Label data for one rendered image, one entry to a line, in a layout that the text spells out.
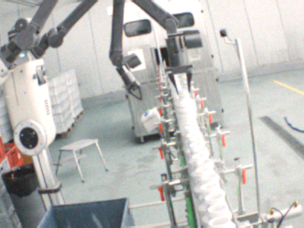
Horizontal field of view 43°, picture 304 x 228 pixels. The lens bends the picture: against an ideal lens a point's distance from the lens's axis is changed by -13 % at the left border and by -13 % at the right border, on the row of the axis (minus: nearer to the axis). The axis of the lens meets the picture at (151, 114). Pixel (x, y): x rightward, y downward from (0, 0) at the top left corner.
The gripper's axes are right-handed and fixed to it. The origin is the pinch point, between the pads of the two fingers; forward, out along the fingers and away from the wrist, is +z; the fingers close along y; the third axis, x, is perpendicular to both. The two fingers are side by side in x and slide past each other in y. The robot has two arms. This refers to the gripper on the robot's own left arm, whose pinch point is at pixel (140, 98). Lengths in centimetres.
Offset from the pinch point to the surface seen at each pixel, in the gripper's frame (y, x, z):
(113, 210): -75, 22, 22
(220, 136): -61, -25, 21
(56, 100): 563, 199, -22
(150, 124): -10.2, 1.3, 11.7
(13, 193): 89, 145, 20
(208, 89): 409, -45, 82
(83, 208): -75, 31, 16
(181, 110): -69, -17, 3
